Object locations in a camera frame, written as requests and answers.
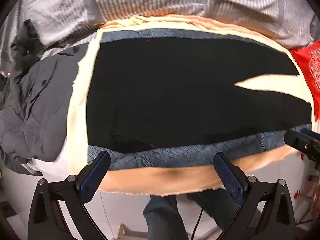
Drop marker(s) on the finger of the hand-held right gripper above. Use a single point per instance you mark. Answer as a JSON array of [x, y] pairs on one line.
[[298, 141], [311, 133]]

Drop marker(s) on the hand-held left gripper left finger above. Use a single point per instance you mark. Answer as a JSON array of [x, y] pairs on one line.
[[96, 177]]

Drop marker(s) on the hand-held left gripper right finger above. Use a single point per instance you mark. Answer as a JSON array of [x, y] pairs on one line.
[[228, 177]]

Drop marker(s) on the blue-grey cloth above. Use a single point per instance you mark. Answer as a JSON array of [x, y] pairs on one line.
[[175, 156]]

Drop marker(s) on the black pants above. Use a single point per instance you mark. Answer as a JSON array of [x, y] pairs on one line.
[[175, 92]]

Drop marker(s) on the person's leg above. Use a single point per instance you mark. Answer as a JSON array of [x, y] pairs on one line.
[[162, 217], [215, 205]]

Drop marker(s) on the peach bed sheet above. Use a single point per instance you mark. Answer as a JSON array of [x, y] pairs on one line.
[[155, 181]]

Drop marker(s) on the cardboard box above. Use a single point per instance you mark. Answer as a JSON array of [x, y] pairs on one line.
[[130, 232]]

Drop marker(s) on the red patterned cloth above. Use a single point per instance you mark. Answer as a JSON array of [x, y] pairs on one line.
[[308, 67]]

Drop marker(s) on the dark grey jacket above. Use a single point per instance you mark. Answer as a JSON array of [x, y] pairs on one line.
[[37, 110]]

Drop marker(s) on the grey striped blanket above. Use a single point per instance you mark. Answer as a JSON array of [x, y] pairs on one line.
[[50, 12]]

